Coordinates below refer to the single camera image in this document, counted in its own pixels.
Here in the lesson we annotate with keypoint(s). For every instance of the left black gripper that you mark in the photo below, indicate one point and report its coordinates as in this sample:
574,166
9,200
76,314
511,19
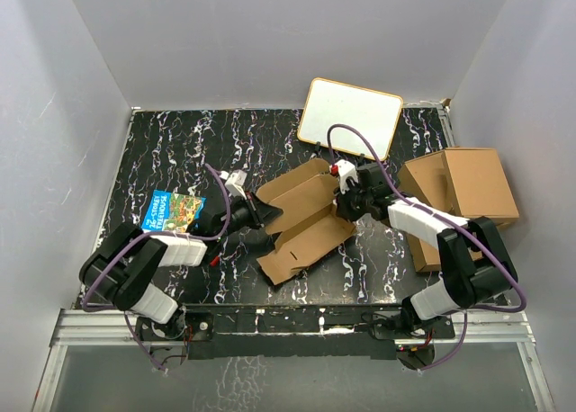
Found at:
260,212

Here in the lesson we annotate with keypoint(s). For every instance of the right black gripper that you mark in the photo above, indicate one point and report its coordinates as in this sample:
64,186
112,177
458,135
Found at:
344,210

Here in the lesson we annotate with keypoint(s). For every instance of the blue treehouse book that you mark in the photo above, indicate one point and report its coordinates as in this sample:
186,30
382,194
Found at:
170,211

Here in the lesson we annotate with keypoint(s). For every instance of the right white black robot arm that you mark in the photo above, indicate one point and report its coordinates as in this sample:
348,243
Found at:
474,263

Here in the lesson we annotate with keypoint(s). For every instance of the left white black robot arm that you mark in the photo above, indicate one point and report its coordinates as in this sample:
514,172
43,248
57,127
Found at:
122,268

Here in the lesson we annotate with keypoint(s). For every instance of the flat brown cardboard box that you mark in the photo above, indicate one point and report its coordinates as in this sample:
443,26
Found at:
425,178

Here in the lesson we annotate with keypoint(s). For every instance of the closed brown cardboard box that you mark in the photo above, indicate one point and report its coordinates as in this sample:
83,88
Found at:
477,185

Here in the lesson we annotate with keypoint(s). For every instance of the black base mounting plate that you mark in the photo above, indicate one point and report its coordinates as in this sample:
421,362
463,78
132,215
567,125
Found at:
374,331

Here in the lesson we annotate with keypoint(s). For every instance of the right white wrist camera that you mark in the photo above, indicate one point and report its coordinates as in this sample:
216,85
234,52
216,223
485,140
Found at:
346,174

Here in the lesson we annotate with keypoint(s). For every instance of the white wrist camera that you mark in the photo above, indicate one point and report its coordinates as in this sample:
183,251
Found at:
346,174
234,182

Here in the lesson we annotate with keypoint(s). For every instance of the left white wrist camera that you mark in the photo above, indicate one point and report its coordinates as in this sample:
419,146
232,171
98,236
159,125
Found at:
234,182

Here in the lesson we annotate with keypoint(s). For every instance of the whiteboard with wooden frame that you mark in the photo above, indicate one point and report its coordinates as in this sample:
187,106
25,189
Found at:
374,114

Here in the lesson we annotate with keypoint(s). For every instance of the aluminium frame rail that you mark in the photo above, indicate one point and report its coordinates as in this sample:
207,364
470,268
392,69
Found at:
75,327

